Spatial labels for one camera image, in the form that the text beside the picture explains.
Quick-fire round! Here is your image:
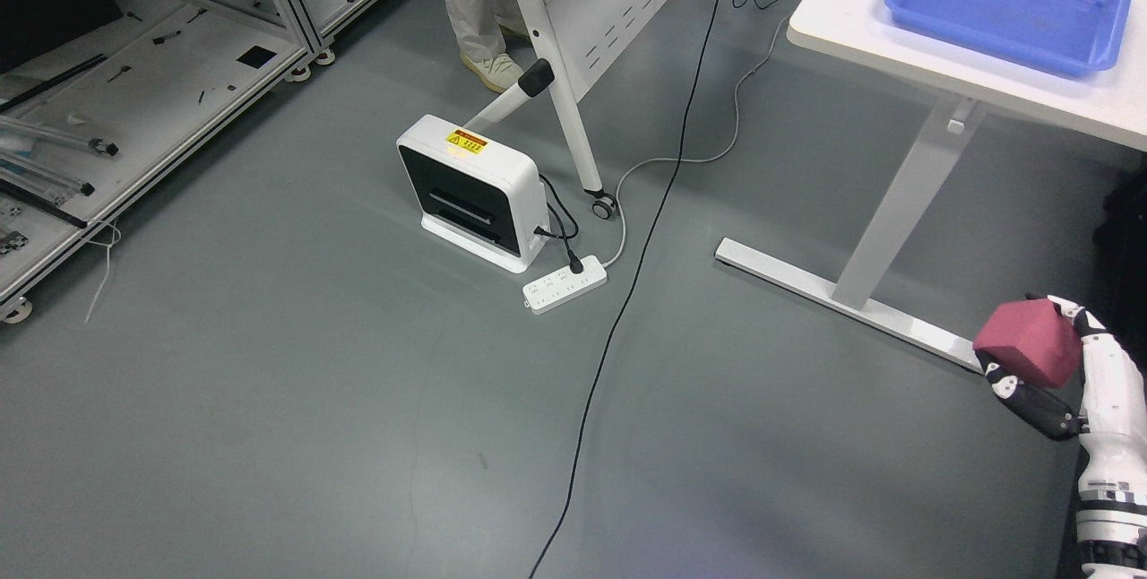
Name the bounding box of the blue tray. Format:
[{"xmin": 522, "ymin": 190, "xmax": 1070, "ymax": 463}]
[{"xmin": 884, "ymin": 0, "xmax": 1132, "ymax": 78}]

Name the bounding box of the robot forearm wrist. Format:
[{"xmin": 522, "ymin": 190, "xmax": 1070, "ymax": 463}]
[{"xmin": 1076, "ymin": 488, "xmax": 1146, "ymax": 578}]

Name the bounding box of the pink block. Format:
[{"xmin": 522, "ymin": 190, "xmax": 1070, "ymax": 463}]
[{"xmin": 972, "ymin": 298, "xmax": 1084, "ymax": 390}]

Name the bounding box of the long black cable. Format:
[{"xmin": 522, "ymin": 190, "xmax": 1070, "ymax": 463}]
[{"xmin": 526, "ymin": 0, "xmax": 746, "ymax": 579}]

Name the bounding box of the white box appliance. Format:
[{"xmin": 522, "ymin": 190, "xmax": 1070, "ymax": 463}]
[{"xmin": 396, "ymin": 115, "xmax": 551, "ymax": 273}]

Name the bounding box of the white power strip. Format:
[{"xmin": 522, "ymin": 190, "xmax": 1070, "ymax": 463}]
[{"xmin": 522, "ymin": 255, "xmax": 608, "ymax": 315}]

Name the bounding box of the white grey cable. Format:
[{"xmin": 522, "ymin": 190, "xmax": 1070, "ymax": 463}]
[{"xmin": 600, "ymin": 14, "xmax": 794, "ymax": 271}]

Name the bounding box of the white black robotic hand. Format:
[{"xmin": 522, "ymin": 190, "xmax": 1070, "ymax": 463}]
[{"xmin": 980, "ymin": 296, "xmax": 1144, "ymax": 493}]

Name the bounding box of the aluminium frame rack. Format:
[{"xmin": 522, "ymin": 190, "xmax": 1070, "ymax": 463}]
[{"xmin": 1, "ymin": 0, "xmax": 377, "ymax": 324}]

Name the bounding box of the person in beige trousers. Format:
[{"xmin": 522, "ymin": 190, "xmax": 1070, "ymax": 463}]
[{"xmin": 444, "ymin": 0, "xmax": 524, "ymax": 93}]

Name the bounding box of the white table with T-leg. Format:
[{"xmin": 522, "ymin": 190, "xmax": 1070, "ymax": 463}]
[{"xmin": 713, "ymin": 0, "xmax": 1146, "ymax": 371}]

